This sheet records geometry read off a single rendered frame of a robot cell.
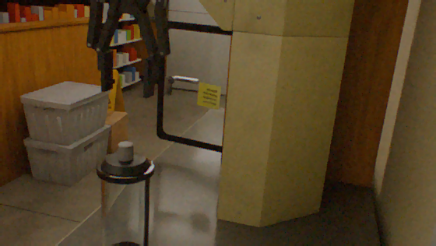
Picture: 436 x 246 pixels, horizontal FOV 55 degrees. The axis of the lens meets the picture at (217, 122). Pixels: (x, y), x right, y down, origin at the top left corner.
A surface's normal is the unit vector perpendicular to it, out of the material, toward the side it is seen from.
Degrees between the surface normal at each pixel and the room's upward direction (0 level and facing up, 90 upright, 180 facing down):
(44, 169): 95
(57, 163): 96
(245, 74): 90
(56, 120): 95
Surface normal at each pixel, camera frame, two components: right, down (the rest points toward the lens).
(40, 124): -0.27, 0.36
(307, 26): 0.49, 0.30
